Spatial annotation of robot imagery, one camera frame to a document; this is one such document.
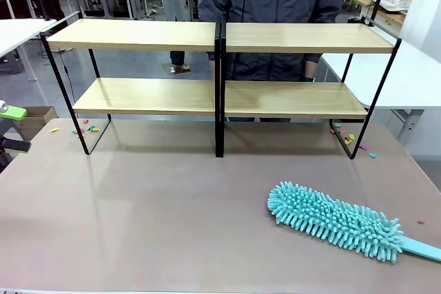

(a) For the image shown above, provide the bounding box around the teal microfiber duster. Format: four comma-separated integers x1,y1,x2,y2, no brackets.
267,180,441,263

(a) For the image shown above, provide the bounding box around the grey stool with black legs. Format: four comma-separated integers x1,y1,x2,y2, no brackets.
0,118,32,174

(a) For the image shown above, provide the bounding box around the brown cardboard box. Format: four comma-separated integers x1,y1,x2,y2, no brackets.
15,106,59,132

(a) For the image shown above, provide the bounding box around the white table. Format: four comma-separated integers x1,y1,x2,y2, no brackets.
0,18,58,83
318,41,441,147

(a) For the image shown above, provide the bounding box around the two-tier wood metal shelf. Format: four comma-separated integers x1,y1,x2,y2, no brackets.
39,11,222,158
219,14,402,160

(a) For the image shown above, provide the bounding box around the wooden workbench with clutter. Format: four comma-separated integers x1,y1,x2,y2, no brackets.
349,0,414,28

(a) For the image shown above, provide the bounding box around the thin black hanging cable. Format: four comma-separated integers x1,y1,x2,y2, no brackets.
61,49,75,104

